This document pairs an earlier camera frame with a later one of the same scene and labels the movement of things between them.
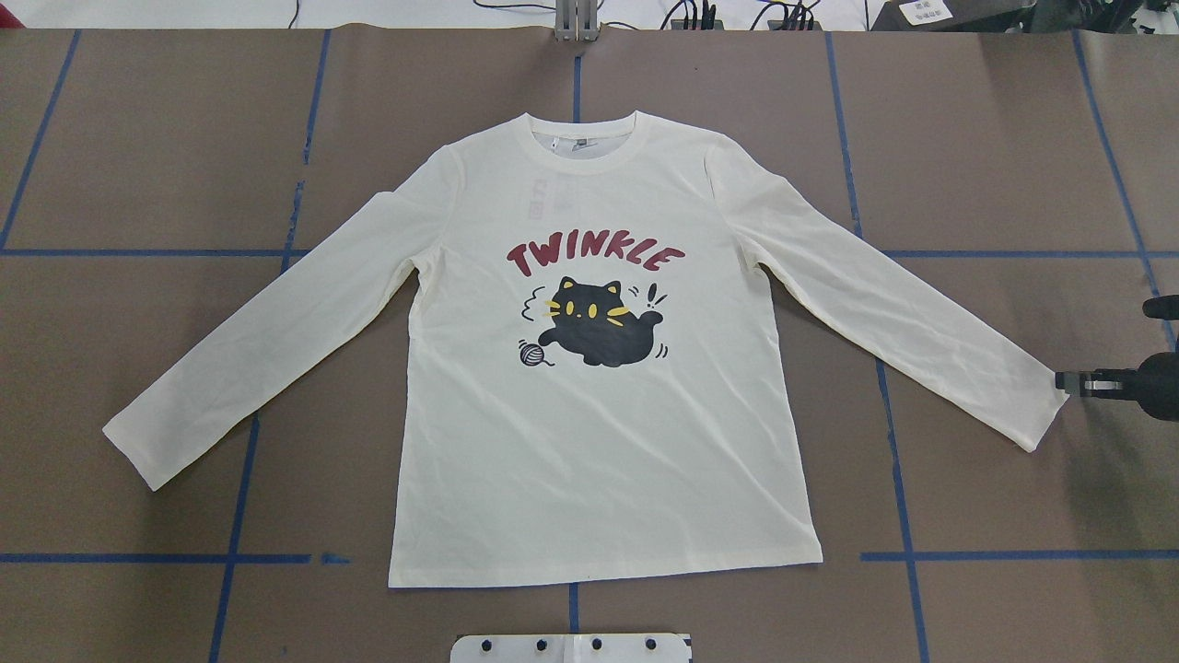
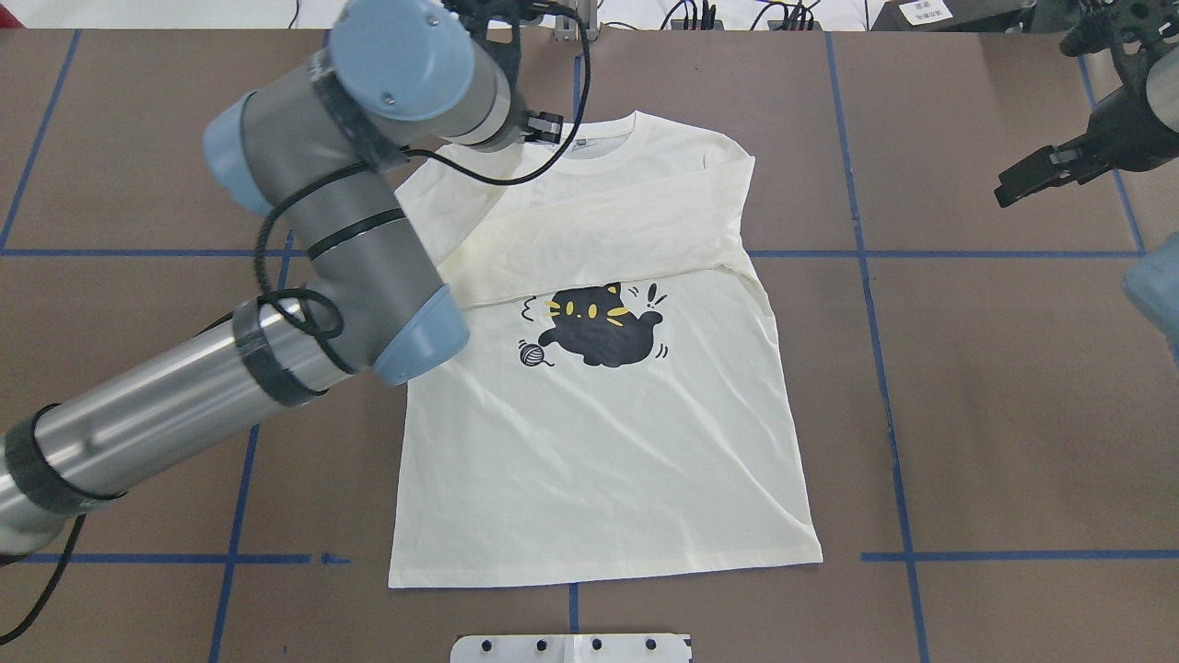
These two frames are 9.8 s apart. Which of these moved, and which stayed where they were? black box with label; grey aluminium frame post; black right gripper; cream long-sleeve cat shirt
Moved: black right gripper; cream long-sleeve cat shirt
Stayed: black box with label; grey aluminium frame post
